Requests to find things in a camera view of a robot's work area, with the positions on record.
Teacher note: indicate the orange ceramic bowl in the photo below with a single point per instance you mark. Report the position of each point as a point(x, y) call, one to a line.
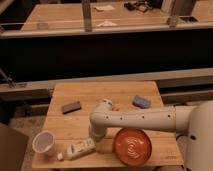
point(133, 147)

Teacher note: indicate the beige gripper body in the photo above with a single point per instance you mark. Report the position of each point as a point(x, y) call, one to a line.
point(105, 146)

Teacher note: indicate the white lotion bottle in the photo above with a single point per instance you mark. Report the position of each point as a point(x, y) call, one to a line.
point(77, 150)

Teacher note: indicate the blue sponge block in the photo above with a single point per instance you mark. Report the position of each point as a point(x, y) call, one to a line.
point(141, 102)

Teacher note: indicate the grey rectangular block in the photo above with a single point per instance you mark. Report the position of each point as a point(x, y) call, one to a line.
point(71, 107)

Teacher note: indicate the metal post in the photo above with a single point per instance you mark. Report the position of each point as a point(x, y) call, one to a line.
point(181, 9)
point(86, 9)

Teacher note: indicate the clear plastic cup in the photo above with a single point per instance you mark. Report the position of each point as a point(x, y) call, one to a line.
point(44, 143)

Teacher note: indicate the white paper on far table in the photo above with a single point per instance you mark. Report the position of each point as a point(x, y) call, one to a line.
point(104, 8)

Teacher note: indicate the black tools on far table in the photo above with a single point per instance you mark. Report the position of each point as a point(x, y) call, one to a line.
point(140, 5)

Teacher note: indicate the metal clamp left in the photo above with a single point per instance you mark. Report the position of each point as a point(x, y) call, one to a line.
point(10, 81)

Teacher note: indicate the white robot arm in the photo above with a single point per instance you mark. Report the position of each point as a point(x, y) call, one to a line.
point(196, 122)

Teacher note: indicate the metal post centre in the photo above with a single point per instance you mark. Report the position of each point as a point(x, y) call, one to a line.
point(86, 9)

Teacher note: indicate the white crumpled paper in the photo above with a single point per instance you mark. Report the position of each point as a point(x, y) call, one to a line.
point(107, 24)

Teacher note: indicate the metal post right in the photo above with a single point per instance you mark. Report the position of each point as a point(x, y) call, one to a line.
point(181, 9)

